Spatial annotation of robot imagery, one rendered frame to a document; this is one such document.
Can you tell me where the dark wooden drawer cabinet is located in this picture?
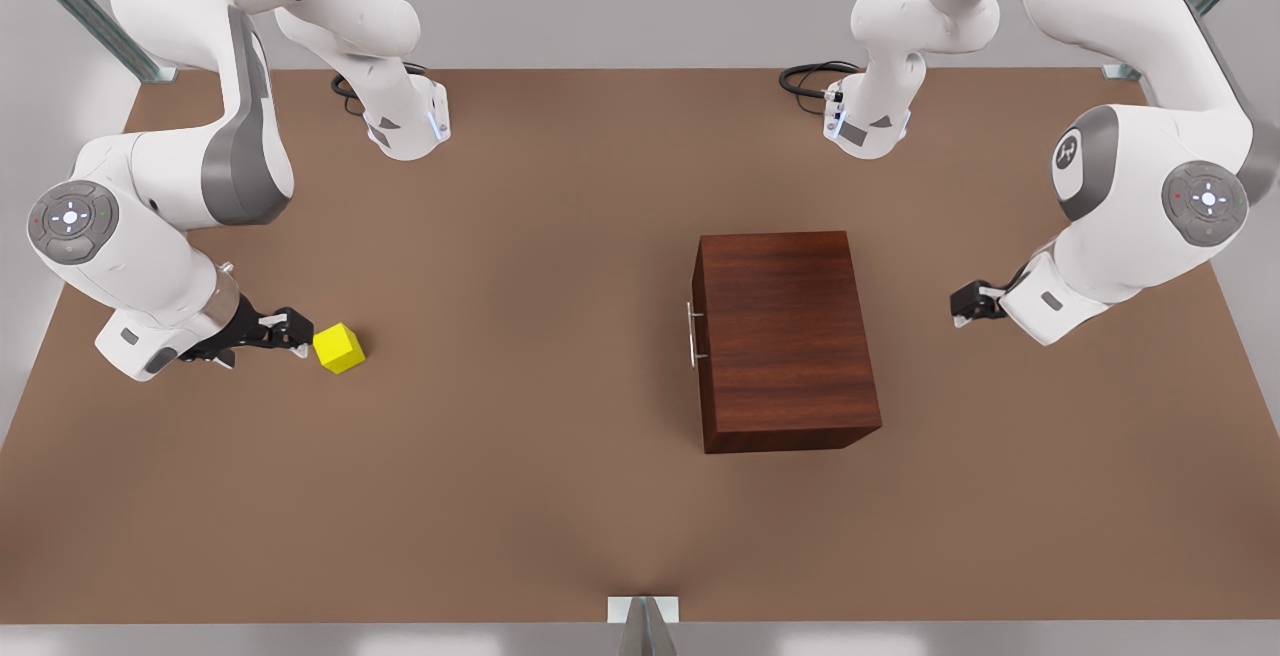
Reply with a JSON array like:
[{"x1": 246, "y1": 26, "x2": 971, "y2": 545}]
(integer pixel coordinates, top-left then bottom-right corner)
[{"x1": 691, "y1": 231, "x2": 884, "y2": 455}]

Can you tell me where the black cable loop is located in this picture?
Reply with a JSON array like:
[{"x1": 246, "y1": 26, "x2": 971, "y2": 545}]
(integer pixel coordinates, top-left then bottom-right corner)
[
  {"x1": 778, "y1": 60, "x2": 865, "y2": 118},
  {"x1": 331, "y1": 62, "x2": 431, "y2": 119}
]

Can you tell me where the yellow cube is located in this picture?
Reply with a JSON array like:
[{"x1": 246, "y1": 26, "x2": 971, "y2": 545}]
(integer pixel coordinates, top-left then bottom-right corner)
[{"x1": 313, "y1": 323, "x2": 367, "y2": 375}]

